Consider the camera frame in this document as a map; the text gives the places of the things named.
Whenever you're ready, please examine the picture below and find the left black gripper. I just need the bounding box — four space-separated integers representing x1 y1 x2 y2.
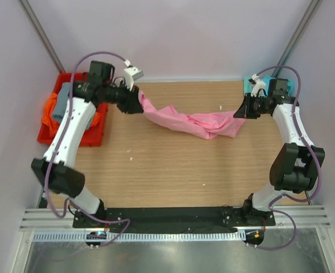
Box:
104 80 144 114

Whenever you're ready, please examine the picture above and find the pink t shirt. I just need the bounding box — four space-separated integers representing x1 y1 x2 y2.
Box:
139 91 245 140

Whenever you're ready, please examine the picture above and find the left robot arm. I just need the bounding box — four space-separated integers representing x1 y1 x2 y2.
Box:
31 61 143 228

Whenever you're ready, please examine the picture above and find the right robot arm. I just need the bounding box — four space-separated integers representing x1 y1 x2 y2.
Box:
234 75 325 225

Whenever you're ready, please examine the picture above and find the teal folded t shirt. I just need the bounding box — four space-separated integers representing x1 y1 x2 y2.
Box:
243 76 295 97

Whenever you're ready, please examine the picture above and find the grey t shirt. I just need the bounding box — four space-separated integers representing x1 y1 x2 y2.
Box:
51 82 100 130

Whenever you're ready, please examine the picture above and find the orange t shirt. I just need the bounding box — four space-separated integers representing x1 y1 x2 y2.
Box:
41 93 60 139

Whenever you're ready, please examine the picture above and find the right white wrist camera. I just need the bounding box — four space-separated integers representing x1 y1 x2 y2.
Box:
249 74 266 97

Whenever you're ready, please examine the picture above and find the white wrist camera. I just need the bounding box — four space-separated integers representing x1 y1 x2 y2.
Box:
123 66 144 91
249 74 266 97

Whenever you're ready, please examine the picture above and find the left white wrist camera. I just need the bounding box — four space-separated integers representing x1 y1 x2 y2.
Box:
123 66 144 91

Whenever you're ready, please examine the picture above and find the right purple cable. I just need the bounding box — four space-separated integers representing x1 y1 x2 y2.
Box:
252 65 324 250

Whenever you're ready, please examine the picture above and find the purple cable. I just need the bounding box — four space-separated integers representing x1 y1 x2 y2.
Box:
43 51 131 247
252 65 324 250

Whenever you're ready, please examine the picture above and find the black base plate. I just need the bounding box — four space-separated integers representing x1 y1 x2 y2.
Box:
72 206 276 229

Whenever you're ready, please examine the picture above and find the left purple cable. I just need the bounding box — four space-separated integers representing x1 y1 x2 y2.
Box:
43 51 131 247

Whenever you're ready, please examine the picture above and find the slotted cable duct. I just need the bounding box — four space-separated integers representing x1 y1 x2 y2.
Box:
33 230 246 243

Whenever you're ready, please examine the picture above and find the right corner metal post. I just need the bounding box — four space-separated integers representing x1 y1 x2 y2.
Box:
277 0 323 66

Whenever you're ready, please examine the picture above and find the corner metal post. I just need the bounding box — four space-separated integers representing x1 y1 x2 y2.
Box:
277 0 323 66
17 0 65 73

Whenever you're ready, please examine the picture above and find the left corner metal post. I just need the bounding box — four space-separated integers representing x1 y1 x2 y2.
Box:
17 0 65 73

